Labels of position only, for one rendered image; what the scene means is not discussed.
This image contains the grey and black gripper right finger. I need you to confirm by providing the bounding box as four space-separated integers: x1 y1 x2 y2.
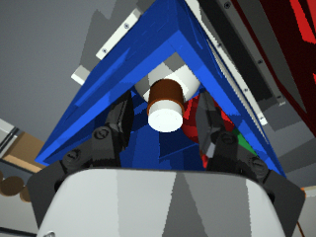
196 91 305 237

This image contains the white bottle with brown label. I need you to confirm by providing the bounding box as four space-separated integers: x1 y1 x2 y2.
134 52 200 132

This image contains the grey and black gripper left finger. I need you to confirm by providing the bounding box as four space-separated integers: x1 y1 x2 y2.
27 90 134 230

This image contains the blue plastic crate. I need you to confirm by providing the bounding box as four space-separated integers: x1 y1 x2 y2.
35 0 286 178

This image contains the red plastic crate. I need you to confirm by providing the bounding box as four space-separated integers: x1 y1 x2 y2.
231 0 316 137

